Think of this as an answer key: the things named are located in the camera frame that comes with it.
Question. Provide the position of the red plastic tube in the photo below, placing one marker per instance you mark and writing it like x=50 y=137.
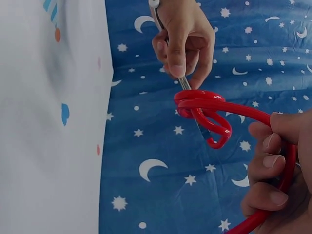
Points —
x=219 y=105

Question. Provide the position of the person's right thumb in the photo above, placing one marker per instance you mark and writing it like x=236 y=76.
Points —
x=290 y=126

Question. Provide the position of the person's left fingers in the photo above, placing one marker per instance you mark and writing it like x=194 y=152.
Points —
x=179 y=61

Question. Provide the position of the person's right hand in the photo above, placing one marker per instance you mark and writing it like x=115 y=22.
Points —
x=302 y=175

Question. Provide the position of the person's left hand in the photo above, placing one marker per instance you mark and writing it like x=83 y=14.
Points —
x=187 y=29

